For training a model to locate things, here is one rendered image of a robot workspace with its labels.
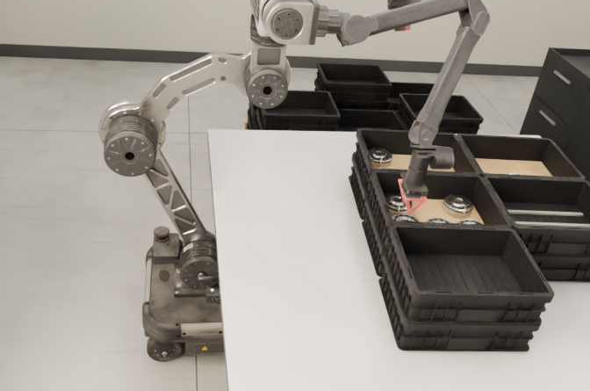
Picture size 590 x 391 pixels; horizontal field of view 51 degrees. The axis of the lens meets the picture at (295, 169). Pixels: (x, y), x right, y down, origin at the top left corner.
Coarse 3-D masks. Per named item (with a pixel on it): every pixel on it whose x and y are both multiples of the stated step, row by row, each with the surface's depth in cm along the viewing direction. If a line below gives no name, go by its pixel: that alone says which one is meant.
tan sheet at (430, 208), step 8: (416, 200) 217; (432, 200) 218; (440, 200) 218; (424, 208) 213; (432, 208) 214; (440, 208) 214; (416, 216) 209; (424, 216) 209; (432, 216) 210; (440, 216) 210; (448, 216) 211; (472, 216) 212
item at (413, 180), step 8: (408, 168) 189; (400, 176) 195; (408, 176) 189; (416, 176) 187; (424, 176) 188; (408, 184) 189; (416, 184) 188; (424, 184) 191; (408, 192) 187; (424, 192) 188
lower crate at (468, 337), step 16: (384, 256) 191; (384, 272) 193; (384, 288) 193; (400, 320) 175; (400, 336) 175; (416, 336) 172; (432, 336) 173; (448, 336) 173; (464, 336) 174; (480, 336) 174; (496, 336) 174; (512, 336) 175; (528, 336) 176
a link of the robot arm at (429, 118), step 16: (480, 16) 181; (464, 32) 183; (480, 32) 181; (464, 48) 184; (448, 64) 184; (464, 64) 185; (448, 80) 184; (432, 96) 185; (448, 96) 184; (432, 112) 183; (416, 128) 185; (432, 128) 184
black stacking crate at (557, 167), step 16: (480, 144) 244; (496, 144) 245; (512, 144) 245; (528, 144) 246; (544, 144) 247; (528, 160) 250; (544, 160) 248; (560, 160) 237; (560, 176) 237; (576, 176) 226
